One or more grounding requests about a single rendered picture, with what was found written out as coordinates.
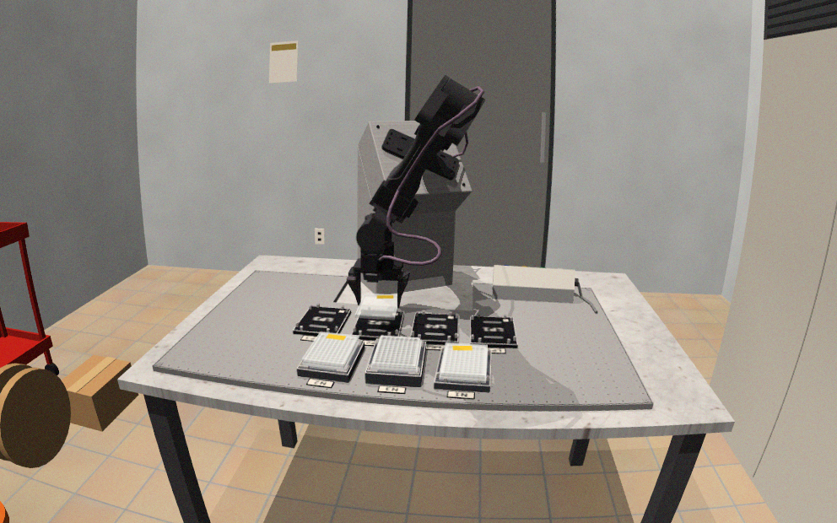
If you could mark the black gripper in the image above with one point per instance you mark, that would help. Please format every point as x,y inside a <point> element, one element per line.
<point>396,274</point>

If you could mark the grey control panel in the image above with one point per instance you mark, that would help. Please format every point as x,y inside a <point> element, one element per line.
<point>536,284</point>

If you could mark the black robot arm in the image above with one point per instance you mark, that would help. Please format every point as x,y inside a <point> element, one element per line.
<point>428,145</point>

